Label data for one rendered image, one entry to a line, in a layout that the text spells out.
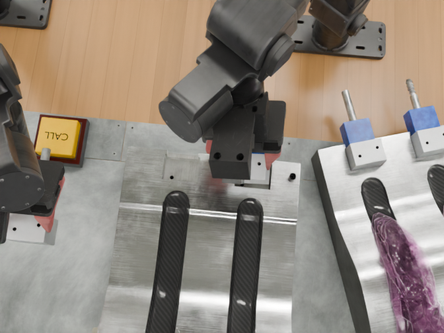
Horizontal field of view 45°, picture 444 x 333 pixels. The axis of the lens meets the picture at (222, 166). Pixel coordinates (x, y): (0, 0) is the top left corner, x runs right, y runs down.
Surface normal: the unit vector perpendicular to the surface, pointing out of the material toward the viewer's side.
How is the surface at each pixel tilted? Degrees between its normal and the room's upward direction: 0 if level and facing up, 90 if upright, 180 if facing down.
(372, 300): 10
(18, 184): 66
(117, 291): 15
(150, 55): 0
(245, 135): 23
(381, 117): 0
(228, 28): 50
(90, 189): 0
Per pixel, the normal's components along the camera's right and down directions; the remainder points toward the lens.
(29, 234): 0.04, -0.22
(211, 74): 0.15, -0.39
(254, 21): -0.15, -0.05
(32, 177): 0.40, 0.70
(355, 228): -0.06, -0.62
